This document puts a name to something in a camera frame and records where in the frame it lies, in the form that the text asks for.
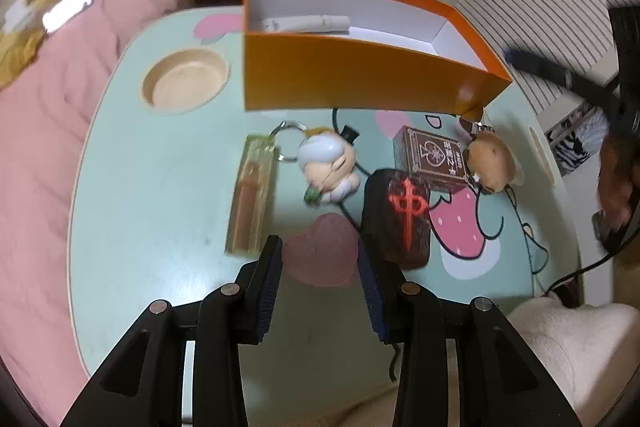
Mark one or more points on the smartphone with lit screen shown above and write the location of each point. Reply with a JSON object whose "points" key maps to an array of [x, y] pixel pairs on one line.
{"points": [[61, 13]]}

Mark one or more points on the pink heart shaped object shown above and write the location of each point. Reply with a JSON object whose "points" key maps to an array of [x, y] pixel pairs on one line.
{"points": [[326, 255]]}

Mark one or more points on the person's right hand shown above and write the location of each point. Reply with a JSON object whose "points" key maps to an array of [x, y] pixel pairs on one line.
{"points": [[617, 180]]}

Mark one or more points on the yellow cartoon pillow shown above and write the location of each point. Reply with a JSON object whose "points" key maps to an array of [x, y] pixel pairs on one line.
{"points": [[20, 41]]}

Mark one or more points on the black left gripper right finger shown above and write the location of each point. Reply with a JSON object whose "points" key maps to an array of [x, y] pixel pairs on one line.
{"points": [[501, 382]]}

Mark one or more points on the orange white cardboard box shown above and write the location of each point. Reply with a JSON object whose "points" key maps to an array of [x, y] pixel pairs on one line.
{"points": [[419, 55]]}

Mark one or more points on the white tube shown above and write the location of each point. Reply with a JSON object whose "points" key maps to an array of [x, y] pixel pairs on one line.
{"points": [[320, 24]]}

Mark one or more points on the clear brown cosmetic bottle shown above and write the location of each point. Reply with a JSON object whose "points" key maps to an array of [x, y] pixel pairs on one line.
{"points": [[251, 195]]}

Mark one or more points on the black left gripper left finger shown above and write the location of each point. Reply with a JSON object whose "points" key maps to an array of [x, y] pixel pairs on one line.
{"points": [[140, 381]]}

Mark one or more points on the dark red mahjong tile block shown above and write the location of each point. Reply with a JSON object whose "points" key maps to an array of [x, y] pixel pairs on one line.
{"points": [[396, 214]]}

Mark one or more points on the cream fleece blanket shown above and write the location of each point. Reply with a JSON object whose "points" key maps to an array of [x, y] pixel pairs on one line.
{"points": [[591, 353]]}

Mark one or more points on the pink bed quilt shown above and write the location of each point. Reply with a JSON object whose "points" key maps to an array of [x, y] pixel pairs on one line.
{"points": [[45, 117]]}

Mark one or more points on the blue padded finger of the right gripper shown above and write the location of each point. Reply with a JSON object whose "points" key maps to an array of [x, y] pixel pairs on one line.
{"points": [[564, 77]]}

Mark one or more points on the cartoon doll figurine keychain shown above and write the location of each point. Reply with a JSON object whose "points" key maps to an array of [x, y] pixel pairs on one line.
{"points": [[328, 162]]}

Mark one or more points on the brown plush toy keychain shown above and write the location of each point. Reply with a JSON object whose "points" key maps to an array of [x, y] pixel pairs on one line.
{"points": [[489, 160]]}

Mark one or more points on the brown playing card box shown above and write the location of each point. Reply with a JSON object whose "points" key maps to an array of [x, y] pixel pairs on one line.
{"points": [[432, 157]]}

